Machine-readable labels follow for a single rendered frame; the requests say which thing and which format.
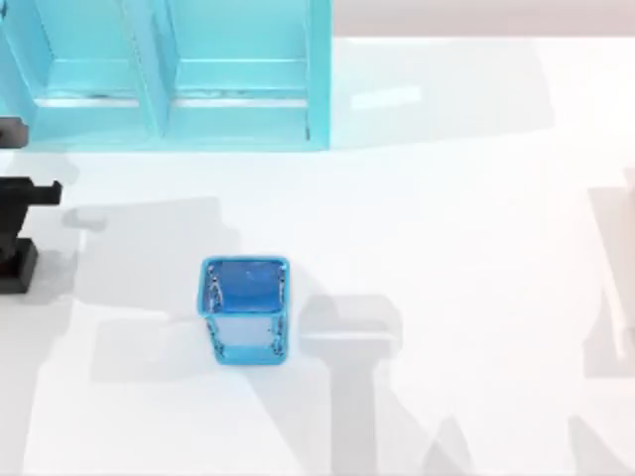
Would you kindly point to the blue mesh basket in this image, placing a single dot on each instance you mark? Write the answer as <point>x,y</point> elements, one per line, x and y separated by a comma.
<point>245,287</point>

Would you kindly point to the light blue rack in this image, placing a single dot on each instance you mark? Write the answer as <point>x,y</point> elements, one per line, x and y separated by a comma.
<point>238,74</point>

